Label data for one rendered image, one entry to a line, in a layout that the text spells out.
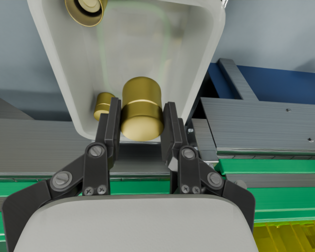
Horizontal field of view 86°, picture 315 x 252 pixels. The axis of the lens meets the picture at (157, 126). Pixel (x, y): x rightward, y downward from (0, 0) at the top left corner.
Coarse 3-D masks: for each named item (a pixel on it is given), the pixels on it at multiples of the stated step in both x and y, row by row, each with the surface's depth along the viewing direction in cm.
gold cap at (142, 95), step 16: (128, 80) 14; (144, 80) 14; (128, 96) 13; (144, 96) 13; (160, 96) 15; (128, 112) 12; (144, 112) 12; (160, 112) 13; (128, 128) 13; (144, 128) 13; (160, 128) 13
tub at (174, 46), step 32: (32, 0) 14; (128, 0) 20; (160, 0) 20; (192, 0) 14; (64, 32) 18; (96, 32) 22; (128, 32) 22; (160, 32) 23; (192, 32) 21; (64, 64) 19; (96, 64) 26; (128, 64) 26; (160, 64) 26; (192, 64) 21; (64, 96) 21; (96, 96) 31; (192, 96) 23; (96, 128) 29
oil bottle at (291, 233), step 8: (280, 224) 33; (288, 224) 33; (296, 224) 33; (280, 232) 32; (288, 232) 32; (296, 232) 32; (288, 240) 31; (296, 240) 31; (304, 240) 32; (288, 248) 30; (296, 248) 31; (304, 248) 31
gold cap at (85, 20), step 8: (64, 0) 16; (72, 0) 17; (80, 0) 18; (88, 0) 18; (96, 0) 18; (104, 0) 18; (72, 8) 17; (80, 8) 19; (88, 8) 18; (96, 8) 19; (104, 8) 18; (72, 16) 17; (80, 16) 18; (88, 16) 19; (96, 16) 19; (88, 24) 18; (96, 24) 18
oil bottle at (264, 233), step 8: (256, 224) 32; (264, 224) 32; (272, 224) 32; (256, 232) 31; (264, 232) 31; (272, 232) 32; (256, 240) 30; (264, 240) 30; (272, 240) 31; (280, 240) 31; (264, 248) 30; (272, 248) 30; (280, 248) 30
